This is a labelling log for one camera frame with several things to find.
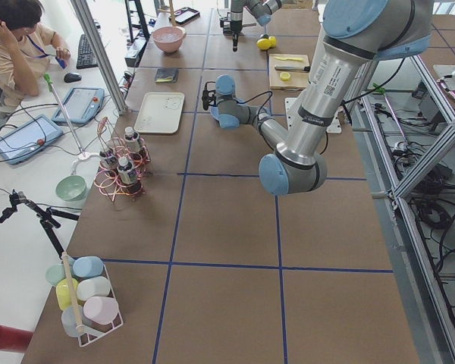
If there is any wooden cutting board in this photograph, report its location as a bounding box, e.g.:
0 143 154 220
268 54 310 89

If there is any pink bowl with ice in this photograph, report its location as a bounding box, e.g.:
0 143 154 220
152 26 187 53

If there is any steel cylinder tool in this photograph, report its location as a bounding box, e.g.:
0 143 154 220
275 65 310 73

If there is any green bowl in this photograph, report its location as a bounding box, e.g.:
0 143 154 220
55 175 87 202

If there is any yellow plastic cup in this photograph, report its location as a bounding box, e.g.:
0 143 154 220
55 278 72 311

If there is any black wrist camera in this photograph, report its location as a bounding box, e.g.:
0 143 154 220
219 17 232 36
201 81 217 111

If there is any cream bear tray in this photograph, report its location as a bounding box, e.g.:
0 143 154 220
133 92 185 134

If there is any seated person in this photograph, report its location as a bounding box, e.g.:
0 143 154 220
0 0 71 108

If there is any copper wire bottle rack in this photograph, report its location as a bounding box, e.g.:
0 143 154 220
94 117 151 201

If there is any yellow plastic knife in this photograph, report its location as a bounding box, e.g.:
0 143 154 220
274 56 304 62

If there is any white plastic cup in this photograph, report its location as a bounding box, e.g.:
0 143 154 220
76 276 111 301

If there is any lemon half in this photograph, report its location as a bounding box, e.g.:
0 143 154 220
279 71 291 82

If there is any blue teach pendant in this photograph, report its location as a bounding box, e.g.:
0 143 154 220
0 115 64 165
61 87 105 125

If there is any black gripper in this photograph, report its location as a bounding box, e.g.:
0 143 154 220
231 20 243 52

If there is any black mouse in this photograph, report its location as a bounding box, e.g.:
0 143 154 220
63 72 82 83

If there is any grey folded cloth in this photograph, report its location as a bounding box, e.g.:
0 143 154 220
155 67 179 83

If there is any white wire cup rack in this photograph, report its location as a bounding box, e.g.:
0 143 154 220
61 253 124 347

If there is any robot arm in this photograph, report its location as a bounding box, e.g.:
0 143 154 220
228 0 284 52
202 0 433 196

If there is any pink plastic cup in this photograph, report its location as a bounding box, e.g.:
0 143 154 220
83 297 119 325

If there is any aluminium frame post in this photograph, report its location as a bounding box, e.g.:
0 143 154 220
71 0 128 115

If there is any black keyboard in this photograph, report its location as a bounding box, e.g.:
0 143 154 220
76 34 98 70

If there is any blue plastic cup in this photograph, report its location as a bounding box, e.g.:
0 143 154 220
73 256 104 278

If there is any yellow lemon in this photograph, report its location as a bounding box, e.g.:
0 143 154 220
268 36 277 48
256 38 271 51

